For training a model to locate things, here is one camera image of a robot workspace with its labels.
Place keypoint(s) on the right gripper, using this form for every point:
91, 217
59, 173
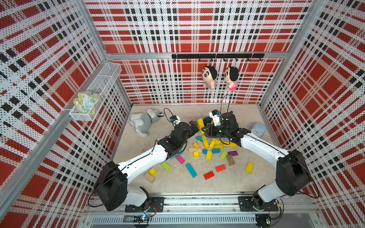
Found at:
211, 132

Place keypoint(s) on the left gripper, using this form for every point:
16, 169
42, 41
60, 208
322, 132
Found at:
195, 128

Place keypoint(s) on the long yellow block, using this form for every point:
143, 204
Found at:
230, 144
201, 125

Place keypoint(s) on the yellow angled block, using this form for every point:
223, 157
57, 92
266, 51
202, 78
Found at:
205, 141

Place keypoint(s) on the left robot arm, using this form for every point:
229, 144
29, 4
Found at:
112, 184

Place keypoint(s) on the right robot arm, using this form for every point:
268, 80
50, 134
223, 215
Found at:
292, 173

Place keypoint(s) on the magenta block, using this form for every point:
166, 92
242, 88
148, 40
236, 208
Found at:
180, 159

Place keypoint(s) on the natural wood long block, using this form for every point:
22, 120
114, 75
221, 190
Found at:
191, 150

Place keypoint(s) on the long yellow block by bin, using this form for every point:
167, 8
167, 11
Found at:
230, 144

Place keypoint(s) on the yellow block pile centre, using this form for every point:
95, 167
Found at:
216, 144

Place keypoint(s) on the dark teal plastic bin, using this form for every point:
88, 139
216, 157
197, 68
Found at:
207, 120

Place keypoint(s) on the small teal block centre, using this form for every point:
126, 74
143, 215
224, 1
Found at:
216, 151

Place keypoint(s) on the purple block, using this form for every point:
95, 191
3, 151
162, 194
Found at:
233, 153

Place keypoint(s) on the green block near-left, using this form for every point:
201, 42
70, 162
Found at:
166, 166

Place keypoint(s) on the light green block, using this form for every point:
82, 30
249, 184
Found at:
223, 155

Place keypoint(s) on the light blue alarm clock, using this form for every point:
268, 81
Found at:
258, 129

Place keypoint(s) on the brown wooden block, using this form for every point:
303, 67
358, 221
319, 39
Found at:
230, 160

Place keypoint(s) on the long teal block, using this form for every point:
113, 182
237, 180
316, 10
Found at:
191, 170

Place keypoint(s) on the yellow upright block centre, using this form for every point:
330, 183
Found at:
209, 155

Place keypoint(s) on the small yellow cube near-left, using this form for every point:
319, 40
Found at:
152, 172

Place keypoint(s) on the grey plush husky toy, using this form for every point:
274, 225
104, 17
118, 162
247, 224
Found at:
143, 121

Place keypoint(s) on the red block right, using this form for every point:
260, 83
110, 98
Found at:
220, 168

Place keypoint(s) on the red block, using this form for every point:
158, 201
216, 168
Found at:
220, 168
209, 175

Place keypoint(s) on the natural wood block near-left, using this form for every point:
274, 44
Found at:
149, 177

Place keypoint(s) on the yellow block far right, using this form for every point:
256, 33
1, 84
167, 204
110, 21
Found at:
249, 167

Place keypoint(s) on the red block left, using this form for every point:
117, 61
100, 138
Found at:
209, 175

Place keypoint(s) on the pink-shirt hanging plush doll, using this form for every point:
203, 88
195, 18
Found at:
231, 78

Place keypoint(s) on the blue-shirt hanging plush doll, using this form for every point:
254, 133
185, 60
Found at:
209, 75

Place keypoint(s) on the yellow-green packet in basket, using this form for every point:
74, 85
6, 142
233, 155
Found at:
85, 102

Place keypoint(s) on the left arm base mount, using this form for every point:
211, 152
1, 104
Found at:
153, 204

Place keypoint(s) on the black hook rail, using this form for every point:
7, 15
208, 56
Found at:
220, 56

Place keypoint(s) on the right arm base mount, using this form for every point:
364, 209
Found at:
253, 203

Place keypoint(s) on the white wire wall basket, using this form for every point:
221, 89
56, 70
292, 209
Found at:
101, 85

